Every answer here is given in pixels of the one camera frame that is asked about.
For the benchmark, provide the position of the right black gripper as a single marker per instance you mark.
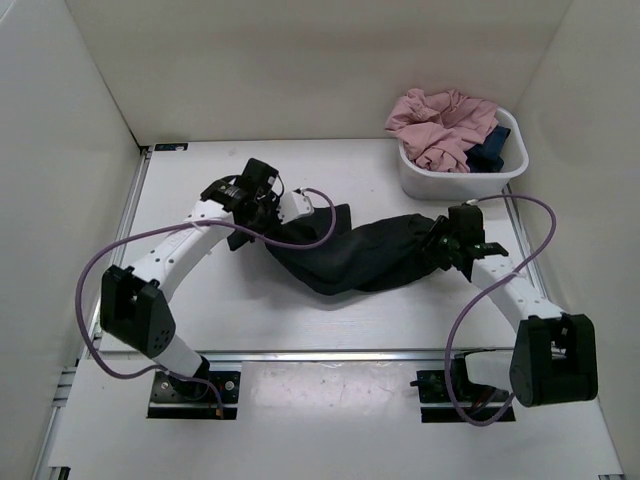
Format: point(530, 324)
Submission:
point(439, 228)

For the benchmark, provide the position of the pink garment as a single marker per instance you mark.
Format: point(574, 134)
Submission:
point(436, 130)

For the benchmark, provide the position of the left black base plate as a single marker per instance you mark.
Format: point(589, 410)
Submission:
point(173, 399)

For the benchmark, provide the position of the aluminium frame rail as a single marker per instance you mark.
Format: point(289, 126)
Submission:
point(92, 288)

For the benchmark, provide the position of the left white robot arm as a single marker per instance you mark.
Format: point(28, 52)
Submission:
point(134, 305)

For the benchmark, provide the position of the black trousers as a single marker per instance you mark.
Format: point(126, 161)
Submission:
point(373, 257)

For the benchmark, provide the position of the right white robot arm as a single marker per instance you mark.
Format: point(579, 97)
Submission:
point(553, 359)

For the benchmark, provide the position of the small black label sticker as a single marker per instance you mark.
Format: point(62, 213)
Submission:
point(171, 147)

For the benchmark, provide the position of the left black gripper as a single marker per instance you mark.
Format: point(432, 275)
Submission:
point(272, 202)

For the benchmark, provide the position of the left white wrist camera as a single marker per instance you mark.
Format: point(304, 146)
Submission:
point(293, 205)

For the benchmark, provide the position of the navy blue garment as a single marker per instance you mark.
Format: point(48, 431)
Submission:
point(486, 157)

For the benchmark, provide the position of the white plastic laundry basket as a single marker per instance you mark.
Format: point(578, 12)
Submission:
point(423, 184)

